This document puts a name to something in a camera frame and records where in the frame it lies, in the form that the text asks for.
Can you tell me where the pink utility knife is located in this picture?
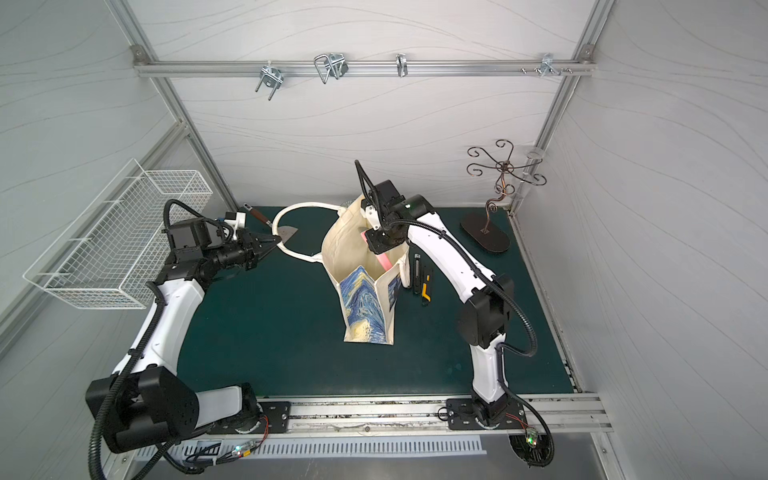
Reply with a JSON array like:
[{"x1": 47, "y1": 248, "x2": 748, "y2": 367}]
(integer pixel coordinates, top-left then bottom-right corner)
[{"x1": 361, "y1": 232, "x2": 392, "y2": 271}]

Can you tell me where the slim black utility knife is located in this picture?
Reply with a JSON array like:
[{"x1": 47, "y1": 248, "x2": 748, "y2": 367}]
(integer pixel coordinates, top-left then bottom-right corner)
[{"x1": 411, "y1": 253, "x2": 422, "y2": 296}]

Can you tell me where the black yellow utility knife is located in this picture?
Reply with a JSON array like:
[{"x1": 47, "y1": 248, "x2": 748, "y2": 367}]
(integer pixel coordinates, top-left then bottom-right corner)
[{"x1": 420, "y1": 266, "x2": 433, "y2": 306}]

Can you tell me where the cream canvas tote bag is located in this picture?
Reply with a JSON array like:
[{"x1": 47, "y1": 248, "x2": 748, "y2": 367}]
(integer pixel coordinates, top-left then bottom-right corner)
[{"x1": 272, "y1": 197, "x2": 411, "y2": 345}]

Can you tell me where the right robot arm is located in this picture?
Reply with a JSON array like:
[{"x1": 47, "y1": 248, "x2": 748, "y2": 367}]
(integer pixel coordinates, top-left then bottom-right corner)
[{"x1": 360, "y1": 191, "x2": 555, "y2": 468}]

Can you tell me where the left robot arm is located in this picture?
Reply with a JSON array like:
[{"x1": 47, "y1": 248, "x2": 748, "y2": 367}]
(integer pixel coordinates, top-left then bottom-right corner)
[{"x1": 85, "y1": 199, "x2": 284, "y2": 479}]

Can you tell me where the copper jewelry stand black base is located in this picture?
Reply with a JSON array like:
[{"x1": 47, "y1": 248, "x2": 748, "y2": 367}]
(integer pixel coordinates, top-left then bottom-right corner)
[{"x1": 460, "y1": 139, "x2": 547, "y2": 254}]

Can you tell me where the aluminium crossbar with hooks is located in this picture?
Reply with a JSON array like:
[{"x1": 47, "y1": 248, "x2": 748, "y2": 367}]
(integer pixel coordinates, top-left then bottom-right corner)
[{"x1": 130, "y1": 45, "x2": 597, "y2": 96}]

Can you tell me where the metal spatula brown handle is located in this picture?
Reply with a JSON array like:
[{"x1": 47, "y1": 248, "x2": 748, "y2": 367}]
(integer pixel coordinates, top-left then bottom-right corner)
[{"x1": 243, "y1": 203, "x2": 298, "y2": 242}]

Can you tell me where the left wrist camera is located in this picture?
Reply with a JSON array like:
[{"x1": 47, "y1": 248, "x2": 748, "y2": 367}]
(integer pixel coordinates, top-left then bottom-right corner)
[{"x1": 223, "y1": 212, "x2": 246, "y2": 230}]

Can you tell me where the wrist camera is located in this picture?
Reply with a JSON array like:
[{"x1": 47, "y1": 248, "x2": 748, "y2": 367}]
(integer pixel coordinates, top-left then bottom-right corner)
[
  {"x1": 361, "y1": 180, "x2": 405, "y2": 218},
  {"x1": 223, "y1": 212, "x2": 246, "y2": 230}
]

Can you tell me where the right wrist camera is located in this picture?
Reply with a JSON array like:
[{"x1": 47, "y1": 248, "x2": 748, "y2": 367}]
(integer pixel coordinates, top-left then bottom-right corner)
[{"x1": 361, "y1": 180, "x2": 405, "y2": 218}]

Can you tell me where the white wire basket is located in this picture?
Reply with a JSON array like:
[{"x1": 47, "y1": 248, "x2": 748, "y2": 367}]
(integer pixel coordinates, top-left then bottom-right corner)
[{"x1": 22, "y1": 159, "x2": 212, "y2": 310}]

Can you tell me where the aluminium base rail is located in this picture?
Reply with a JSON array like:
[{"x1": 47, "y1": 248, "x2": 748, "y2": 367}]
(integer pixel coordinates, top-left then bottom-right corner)
[{"x1": 119, "y1": 392, "x2": 613, "y2": 439}]

